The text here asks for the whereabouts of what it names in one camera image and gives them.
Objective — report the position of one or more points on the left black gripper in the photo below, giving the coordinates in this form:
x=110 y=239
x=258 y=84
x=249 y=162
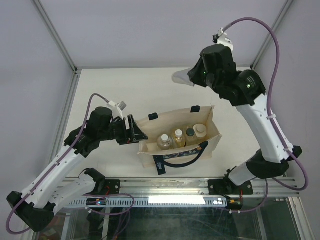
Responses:
x=136 y=134

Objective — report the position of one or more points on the clear bottle white cap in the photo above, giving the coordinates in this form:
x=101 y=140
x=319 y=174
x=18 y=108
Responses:
x=165 y=142

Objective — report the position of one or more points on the cream canvas tote bag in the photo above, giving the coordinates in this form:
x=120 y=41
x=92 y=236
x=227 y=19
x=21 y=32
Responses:
x=157 y=124

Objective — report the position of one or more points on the yellow liquid bottle white cap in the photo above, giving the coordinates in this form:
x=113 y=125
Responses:
x=178 y=138

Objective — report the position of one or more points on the square bottle black cap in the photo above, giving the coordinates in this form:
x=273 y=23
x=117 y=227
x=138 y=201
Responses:
x=190 y=137

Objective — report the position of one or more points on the cream round lid jar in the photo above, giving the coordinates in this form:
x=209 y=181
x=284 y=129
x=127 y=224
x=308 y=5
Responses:
x=200 y=130

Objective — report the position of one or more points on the silver cosmetic tube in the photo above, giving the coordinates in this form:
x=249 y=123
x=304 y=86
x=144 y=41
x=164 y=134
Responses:
x=182 y=77

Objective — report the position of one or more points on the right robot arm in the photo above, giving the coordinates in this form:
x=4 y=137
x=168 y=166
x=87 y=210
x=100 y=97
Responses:
x=246 y=92

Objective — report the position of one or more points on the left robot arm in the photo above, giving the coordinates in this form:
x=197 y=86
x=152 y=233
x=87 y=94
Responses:
x=38 y=204

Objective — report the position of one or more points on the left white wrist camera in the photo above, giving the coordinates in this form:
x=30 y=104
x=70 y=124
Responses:
x=117 y=109

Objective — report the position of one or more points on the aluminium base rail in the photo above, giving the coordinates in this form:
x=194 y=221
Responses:
x=141 y=187

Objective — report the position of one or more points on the grey slotted cable duct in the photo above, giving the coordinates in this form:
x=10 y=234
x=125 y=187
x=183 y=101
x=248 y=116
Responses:
x=153 y=201

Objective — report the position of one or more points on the left aluminium frame post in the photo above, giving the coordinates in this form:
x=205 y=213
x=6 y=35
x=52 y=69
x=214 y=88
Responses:
x=54 y=34

